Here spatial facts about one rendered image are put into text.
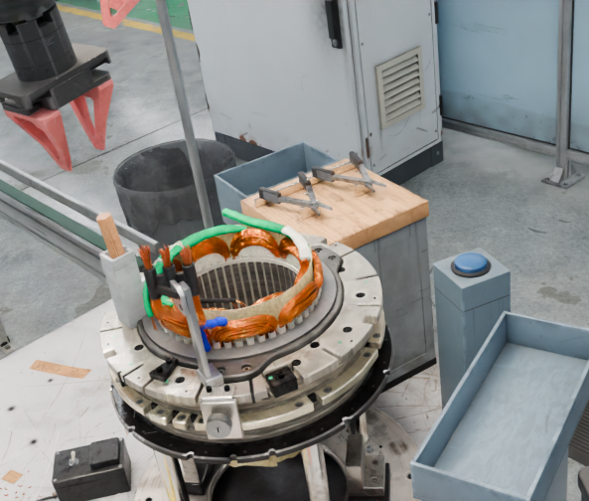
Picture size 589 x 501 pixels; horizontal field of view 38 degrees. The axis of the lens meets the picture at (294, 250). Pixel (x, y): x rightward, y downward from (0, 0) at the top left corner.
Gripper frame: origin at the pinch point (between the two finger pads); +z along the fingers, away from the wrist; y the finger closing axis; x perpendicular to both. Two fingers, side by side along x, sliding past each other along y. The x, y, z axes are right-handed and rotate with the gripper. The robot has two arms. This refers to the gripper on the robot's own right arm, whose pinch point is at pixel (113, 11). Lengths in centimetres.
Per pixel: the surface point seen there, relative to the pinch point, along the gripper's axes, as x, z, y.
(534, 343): 53, 10, 33
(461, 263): 49, 11, 17
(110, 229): 6.1, 14.9, 25.6
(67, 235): 3, 70, -66
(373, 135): 104, 67, -199
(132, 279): 10.0, 20.1, 25.7
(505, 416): 47, 14, 43
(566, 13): 146, -2, -188
